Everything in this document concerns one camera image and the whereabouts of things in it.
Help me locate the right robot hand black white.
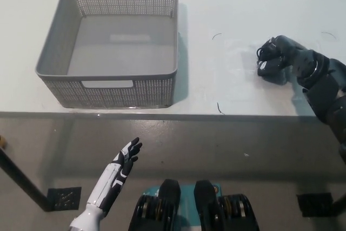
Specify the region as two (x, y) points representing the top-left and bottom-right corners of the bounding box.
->
(256, 34), (323, 78)

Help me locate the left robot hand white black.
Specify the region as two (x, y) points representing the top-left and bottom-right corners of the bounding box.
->
(85, 137), (143, 216)

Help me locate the black floor plate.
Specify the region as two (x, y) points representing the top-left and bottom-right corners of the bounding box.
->
(46, 186), (83, 212)
(296, 192), (335, 218)

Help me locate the black metal table leg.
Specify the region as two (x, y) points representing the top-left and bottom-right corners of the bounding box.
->
(0, 144), (55, 213)
(331, 195), (346, 210)

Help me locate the grey perforated plastic basket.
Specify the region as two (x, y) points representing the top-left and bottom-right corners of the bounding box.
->
(35, 0), (179, 109)

